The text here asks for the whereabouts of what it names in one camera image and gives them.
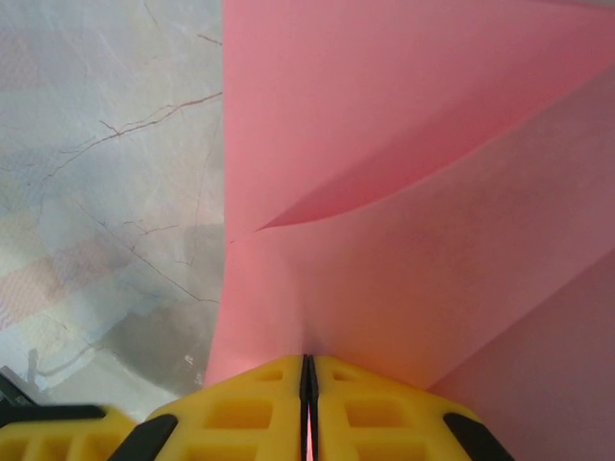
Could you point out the pink paper sheet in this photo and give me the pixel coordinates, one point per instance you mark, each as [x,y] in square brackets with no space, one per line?
[384,168]

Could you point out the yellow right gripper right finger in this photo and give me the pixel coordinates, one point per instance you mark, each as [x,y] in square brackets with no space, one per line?
[384,418]

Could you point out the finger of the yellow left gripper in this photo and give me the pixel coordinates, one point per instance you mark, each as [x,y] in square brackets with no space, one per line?
[62,437]

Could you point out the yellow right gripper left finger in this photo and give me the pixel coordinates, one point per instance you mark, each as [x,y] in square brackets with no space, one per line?
[240,418]

